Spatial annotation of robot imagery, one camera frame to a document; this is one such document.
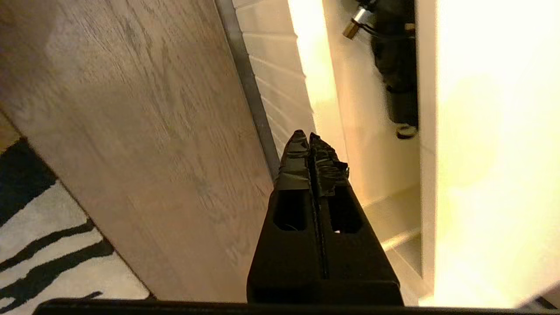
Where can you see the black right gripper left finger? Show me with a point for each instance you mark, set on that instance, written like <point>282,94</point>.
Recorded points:
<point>284,262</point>

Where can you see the black folding umbrella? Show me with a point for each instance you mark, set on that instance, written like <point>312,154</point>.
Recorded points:
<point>398,65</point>

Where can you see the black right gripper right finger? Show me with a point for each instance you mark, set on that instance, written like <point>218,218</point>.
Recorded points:
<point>363,271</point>

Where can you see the zebra striped rug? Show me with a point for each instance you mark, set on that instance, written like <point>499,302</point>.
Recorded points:
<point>43,210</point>

